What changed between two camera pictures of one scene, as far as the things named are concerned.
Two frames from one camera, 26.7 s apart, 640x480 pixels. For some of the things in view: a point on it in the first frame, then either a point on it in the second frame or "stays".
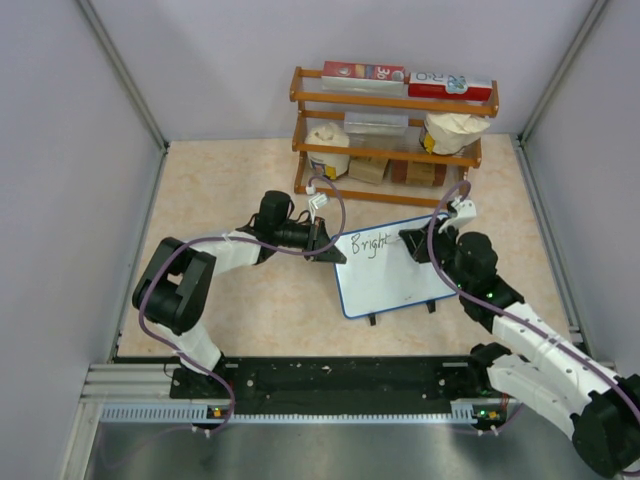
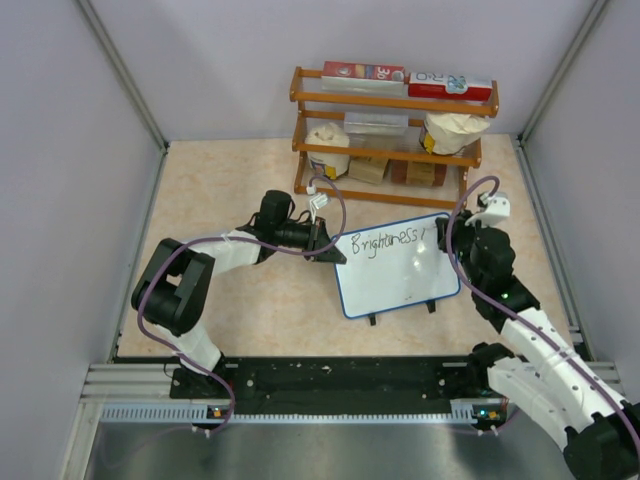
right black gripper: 416,240 → 460,226
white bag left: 330,165 stays
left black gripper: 317,236 stays
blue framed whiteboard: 378,276 stays
